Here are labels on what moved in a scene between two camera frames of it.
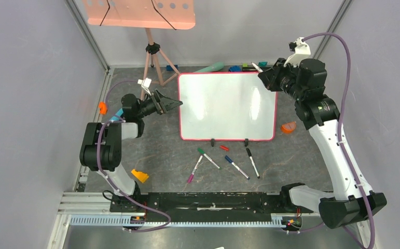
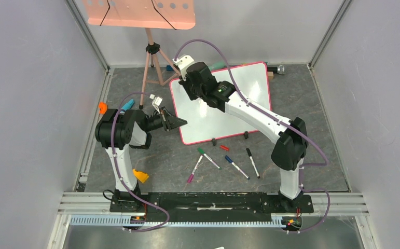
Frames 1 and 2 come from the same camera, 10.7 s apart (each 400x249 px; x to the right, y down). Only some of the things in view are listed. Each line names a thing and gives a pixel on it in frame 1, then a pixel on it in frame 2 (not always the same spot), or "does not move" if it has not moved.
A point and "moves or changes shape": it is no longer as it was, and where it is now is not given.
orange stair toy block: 141,176 does not move
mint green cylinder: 216,66 does not move
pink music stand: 145,14 does not move
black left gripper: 156,98 to 171,122
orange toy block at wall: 102,107 does not move
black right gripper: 276,80 to 184,83
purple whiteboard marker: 190,178 does not move
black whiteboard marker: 250,155 does not move
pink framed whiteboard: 234,106 moves or changes shape
